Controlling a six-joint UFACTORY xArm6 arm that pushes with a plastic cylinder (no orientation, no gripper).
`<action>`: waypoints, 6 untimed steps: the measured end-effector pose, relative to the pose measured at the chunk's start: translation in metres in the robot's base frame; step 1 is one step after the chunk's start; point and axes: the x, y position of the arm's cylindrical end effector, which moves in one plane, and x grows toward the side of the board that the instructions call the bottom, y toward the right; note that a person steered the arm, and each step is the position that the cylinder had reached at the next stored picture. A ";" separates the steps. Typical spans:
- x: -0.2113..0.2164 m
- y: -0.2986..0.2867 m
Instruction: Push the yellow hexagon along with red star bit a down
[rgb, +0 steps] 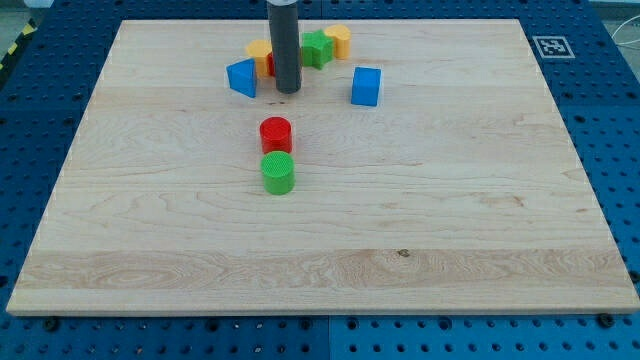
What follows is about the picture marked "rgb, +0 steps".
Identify green star block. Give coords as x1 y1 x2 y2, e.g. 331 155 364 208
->
301 30 334 70

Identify red cylinder block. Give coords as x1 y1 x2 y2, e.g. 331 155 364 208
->
259 116 292 154

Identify white cable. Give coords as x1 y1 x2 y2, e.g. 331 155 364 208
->
610 14 640 50

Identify blue triangle block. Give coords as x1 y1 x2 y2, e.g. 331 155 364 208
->
226 58 257 98

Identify green cylinder block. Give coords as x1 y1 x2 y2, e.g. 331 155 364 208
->
260 151 295 195

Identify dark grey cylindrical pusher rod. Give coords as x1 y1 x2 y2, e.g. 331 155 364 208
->
267 0 301 94

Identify blue cube block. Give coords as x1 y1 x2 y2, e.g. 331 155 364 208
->
351 67 382 107

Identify red star block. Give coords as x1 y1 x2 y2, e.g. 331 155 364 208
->
266 52 275 77

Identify light wooden board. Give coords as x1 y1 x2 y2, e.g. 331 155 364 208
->
7 19 639 316

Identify white fiducial marker tag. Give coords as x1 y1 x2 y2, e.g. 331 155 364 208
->
533 35 575 59

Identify yellow black hazard tape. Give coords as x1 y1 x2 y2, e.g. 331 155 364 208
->
1 20 37 71

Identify yellow heart block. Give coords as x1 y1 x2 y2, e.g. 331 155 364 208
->
324 24 351 60

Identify yellow hexagon block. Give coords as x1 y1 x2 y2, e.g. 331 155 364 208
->
245 39 272 77

